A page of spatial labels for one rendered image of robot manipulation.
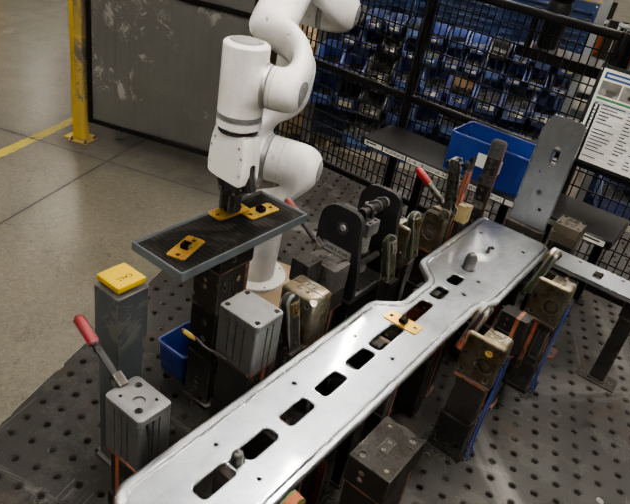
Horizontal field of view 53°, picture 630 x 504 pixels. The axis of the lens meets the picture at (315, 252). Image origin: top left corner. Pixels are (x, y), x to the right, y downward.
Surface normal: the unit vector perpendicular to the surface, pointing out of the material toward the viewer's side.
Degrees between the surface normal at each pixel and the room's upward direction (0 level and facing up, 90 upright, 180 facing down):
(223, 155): 90
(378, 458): 0
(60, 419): 0
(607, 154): 90
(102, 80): 91
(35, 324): 0
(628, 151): 90
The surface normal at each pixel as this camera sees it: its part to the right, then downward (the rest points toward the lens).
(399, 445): 0.17, -0.84
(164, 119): -0.28, 0.56
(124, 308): 0.78, 0.44
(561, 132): -0.60, 0.33
